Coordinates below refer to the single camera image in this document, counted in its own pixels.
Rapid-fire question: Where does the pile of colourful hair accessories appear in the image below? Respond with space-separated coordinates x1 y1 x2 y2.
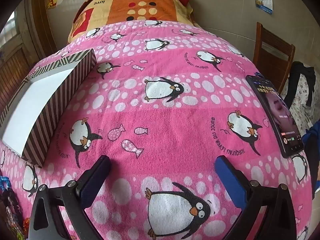
0 175 30 240

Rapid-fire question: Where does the floral cloth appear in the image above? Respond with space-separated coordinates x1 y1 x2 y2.
280 75 318 130

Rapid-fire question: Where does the striped cardboard box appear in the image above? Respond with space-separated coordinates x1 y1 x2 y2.
0 49 97 168

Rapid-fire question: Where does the wooden chair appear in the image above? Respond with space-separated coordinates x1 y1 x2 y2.
252 22 296 93

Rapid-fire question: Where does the black smartphone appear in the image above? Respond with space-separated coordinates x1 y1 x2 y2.
245 74 305 158

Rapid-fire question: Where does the pink penguin print blanket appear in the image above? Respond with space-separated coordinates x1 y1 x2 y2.
0 20 315 240

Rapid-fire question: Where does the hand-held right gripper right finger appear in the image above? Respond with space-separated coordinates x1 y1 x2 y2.
215 155 300 240

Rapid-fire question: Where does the wooden wall panel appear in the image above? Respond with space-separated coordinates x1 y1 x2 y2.
0 42 38 117

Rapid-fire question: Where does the blue clothing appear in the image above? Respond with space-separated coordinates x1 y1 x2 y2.
302 124 320 193

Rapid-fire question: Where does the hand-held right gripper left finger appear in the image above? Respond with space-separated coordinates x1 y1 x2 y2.
27 155 112 240

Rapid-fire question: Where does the window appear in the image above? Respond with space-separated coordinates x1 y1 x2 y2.
0 11 22 49

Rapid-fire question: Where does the dark cloth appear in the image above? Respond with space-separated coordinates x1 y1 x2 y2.
285 61 316 107

